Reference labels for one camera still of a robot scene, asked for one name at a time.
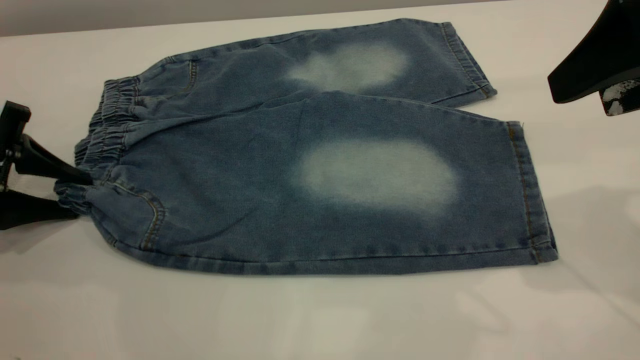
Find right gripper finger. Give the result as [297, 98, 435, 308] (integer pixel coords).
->
[547, 0, 640, 104]
[599, 79, 640, 117]

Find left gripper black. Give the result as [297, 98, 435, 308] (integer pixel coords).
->
[0, 101, 94, 231]

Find blue denim children's pants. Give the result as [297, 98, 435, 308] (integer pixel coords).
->
[54, 18, 559, 277]

